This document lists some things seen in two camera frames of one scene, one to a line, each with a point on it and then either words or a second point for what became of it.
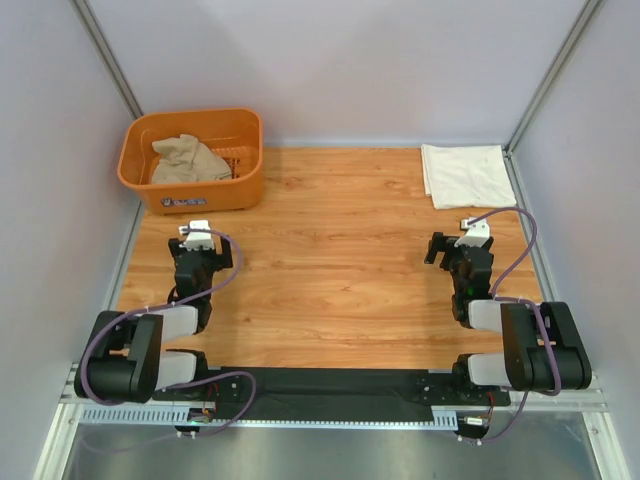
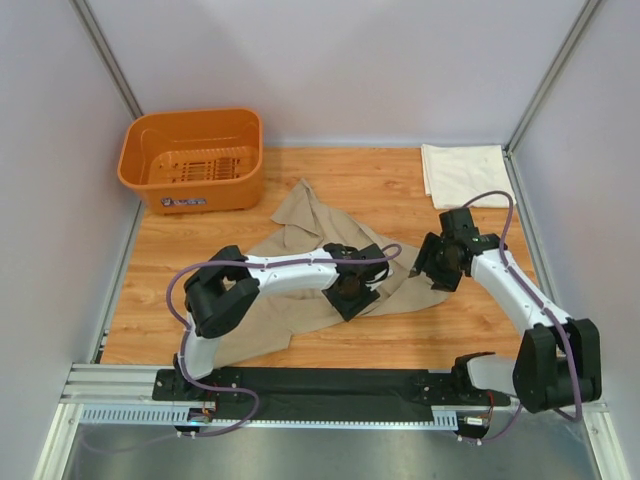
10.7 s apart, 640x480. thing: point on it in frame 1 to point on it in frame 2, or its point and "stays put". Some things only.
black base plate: [396, 394] stays put
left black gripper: [221, 260] to [349, 309]
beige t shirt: [185, 159] to [266, 326]
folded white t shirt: [459, 176] stays put
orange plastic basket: [235, 134] stays put
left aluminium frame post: [89, 23] stays put
